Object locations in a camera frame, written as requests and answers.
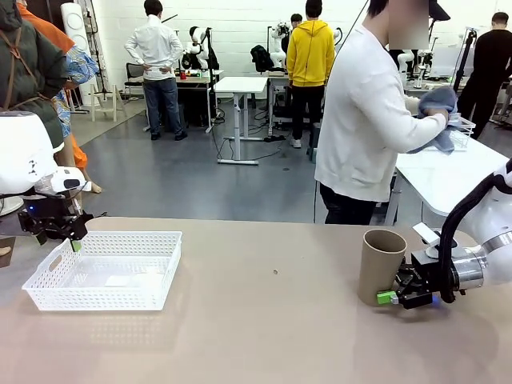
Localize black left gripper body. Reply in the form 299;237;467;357
22;194;80;226

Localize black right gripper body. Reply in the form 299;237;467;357
410;250;455;301

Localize brown paper cup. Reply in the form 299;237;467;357
358;229;408;308

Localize white perforated plastic basket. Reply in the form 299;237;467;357
22;230;184;312

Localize grey blue cloth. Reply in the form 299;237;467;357
407;86;459;156

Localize person's right forearm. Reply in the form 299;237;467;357
394;111;449;155

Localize person's left forearm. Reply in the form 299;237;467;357
403;95;423;119

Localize white round stand base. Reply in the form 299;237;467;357
0;194;25;218

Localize brown cardboard piece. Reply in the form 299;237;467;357
0;235;18;270

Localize white rounded table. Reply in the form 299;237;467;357
394;134;511;219

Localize white step stool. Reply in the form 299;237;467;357
88;82;128;122

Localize person in dark green jacket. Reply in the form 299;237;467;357
0;0;70;151

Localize figure in orange blue clothes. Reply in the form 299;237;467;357
18;2;103;217

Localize person in white sweater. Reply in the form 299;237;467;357
314;0;452;226

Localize black office chair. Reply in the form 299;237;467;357
125;62;147;98

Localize grey stool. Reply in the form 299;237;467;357
306;122;323;162

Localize black pole stand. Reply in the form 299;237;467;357
203;26;220;134

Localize white tower fan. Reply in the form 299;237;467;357
60;2;99;110

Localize person in white shirt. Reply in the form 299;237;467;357
124;0;189;142

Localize brown top desk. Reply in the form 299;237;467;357
175;71;225;134

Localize standing man in black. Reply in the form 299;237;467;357
457;11;512;140

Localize white black background robot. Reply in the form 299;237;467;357
182;26;219;72

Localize white standing desk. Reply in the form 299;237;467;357
214;76;270;166

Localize wooden top workbench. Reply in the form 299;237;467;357
266;70;295;137

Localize person in yellow hoodie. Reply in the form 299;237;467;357
286;0;336;150

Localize black bag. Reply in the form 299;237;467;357
250;44;275;74

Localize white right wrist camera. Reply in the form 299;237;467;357
411;222;443;259

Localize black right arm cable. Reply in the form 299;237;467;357
438;158;512;303

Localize white wire dish rack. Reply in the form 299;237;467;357
447;114;477;153

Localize black camera tripod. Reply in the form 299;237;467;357
453;26;480;94

